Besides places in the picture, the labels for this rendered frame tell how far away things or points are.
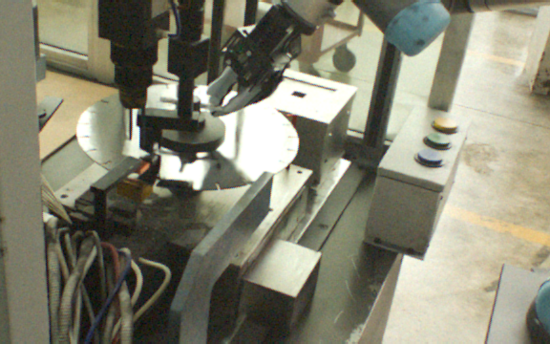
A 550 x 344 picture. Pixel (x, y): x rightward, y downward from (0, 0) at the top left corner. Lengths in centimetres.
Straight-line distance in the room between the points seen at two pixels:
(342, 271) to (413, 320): 114
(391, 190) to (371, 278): 15
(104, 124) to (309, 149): 40
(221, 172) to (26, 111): 67
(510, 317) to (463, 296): 127
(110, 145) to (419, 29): 46
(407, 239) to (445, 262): 136
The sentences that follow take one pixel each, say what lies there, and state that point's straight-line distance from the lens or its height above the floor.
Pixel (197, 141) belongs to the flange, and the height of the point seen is 96.
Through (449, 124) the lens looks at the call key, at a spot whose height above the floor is 91.
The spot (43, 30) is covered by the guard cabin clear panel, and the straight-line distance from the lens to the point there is 184.
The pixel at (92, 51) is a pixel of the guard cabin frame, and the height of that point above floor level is 82.
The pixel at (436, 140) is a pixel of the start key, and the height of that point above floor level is 91.
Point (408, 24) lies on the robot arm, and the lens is 94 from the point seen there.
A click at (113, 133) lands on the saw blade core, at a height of 95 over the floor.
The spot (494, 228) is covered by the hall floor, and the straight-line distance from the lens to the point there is 287.
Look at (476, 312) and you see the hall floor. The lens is 245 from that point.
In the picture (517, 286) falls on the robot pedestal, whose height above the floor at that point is 75.
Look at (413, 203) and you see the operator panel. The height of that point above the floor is 85.
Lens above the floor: 148
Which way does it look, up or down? 30 degrees down
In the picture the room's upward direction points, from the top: 7 degrees clockwise
